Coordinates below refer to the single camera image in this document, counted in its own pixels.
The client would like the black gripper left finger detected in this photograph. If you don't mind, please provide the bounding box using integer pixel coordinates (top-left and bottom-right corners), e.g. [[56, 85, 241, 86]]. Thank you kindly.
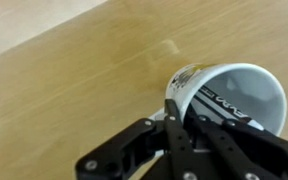
[[75, 98, 200, 180]]

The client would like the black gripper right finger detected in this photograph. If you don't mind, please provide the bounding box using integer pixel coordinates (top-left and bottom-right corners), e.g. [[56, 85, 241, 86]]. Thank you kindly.
[[183, 105, 288, 180]]

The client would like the black Expo marker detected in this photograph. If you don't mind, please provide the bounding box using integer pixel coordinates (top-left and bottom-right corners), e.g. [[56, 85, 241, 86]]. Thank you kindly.
[[190, 85, 266, 133]]

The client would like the white printed mug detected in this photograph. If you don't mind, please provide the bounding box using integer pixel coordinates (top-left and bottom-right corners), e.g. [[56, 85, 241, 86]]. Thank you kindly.
[[148, 62, 288, 138]]

